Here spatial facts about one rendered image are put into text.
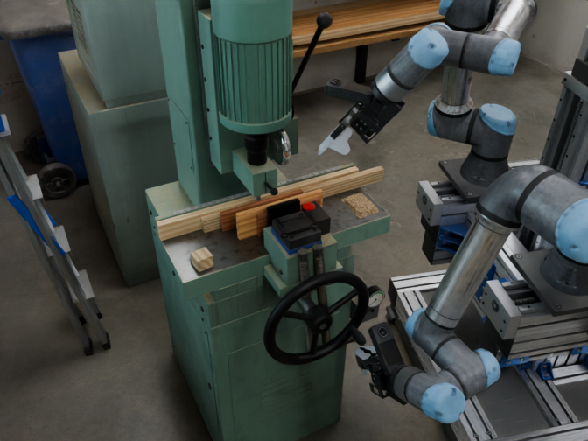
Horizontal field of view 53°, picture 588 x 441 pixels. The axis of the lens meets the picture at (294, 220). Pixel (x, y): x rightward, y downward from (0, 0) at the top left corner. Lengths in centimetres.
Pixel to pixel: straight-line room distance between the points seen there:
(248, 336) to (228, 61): 75
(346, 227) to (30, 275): 180
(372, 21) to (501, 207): 283
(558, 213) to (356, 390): 139
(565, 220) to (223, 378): 104
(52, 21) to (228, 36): 182
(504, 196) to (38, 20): 237
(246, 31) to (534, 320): 102
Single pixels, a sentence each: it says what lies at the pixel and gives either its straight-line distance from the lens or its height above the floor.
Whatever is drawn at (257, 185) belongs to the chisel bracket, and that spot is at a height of 103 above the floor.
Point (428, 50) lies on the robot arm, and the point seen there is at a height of 144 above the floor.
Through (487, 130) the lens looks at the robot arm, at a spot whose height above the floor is 101.
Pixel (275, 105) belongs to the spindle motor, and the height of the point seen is 126.
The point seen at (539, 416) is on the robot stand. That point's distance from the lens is 216.
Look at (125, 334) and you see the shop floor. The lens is 258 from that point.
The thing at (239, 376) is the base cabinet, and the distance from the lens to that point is 176.
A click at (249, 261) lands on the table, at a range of 146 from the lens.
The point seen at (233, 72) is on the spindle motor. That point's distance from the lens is 133.
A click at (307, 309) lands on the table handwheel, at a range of 145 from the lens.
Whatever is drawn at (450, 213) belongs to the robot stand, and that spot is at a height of 73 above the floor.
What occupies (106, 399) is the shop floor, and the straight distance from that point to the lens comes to 239.
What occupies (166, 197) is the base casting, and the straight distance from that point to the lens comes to 189.
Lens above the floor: 187
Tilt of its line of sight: 38 degrees down
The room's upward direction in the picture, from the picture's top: 1 degrees clockwise
